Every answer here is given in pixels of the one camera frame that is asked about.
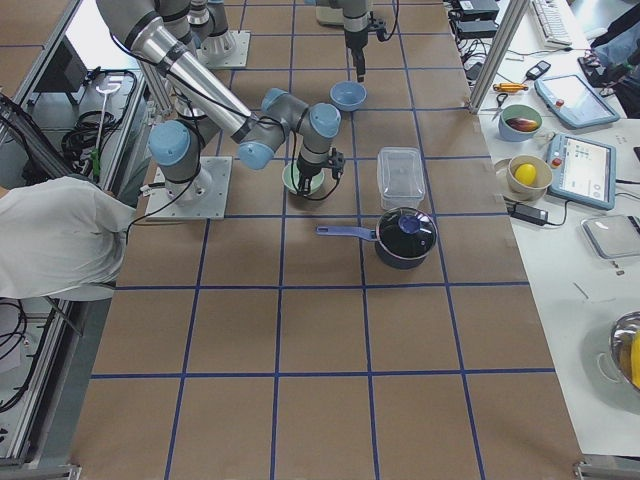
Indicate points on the green bowl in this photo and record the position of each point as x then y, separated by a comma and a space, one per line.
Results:
293, 183

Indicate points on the blue bowl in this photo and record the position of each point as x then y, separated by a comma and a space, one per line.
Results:
348, 96

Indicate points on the teal bowl with eggplant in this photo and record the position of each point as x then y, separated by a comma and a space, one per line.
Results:
518, 123

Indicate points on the beige bowl with lemon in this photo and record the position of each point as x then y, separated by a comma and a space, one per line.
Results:
523, 178

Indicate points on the steel bowl with banana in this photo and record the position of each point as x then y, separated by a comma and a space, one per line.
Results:
620, 363

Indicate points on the clear plastic lidded container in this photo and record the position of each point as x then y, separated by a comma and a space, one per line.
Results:
400, 177

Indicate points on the blue saucepan with glass lid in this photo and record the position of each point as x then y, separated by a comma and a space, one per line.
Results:
403, 236

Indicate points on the scissors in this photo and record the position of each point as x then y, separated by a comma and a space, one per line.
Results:
500, 101

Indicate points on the black remote device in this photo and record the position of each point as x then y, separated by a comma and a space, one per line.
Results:
536, 71

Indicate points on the white keyboard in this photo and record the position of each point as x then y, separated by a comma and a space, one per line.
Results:
550, 24

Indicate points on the black power adapter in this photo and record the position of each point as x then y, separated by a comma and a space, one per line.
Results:
528, 214

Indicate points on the upper teach pendant tablet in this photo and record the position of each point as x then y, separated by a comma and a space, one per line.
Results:
574, 101

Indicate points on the teach pendant tablet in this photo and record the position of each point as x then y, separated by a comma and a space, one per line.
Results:
574, 101
583, 171

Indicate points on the lower teach pendant tablet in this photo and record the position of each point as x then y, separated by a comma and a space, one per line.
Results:
583, 171

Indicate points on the black monitor on left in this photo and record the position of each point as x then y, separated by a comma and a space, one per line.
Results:
65, 73

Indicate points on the white cloth cover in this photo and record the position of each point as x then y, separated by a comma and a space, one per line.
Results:
59, 235

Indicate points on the grey kitchen scale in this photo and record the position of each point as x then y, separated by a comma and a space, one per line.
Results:
613, 237

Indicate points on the orange handled tool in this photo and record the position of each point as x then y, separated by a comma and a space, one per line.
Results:
508, 87

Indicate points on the aluminium frame post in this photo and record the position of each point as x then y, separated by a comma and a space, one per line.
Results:
508, 26

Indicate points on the white handled brush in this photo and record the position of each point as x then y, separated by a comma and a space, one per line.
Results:
113, 85

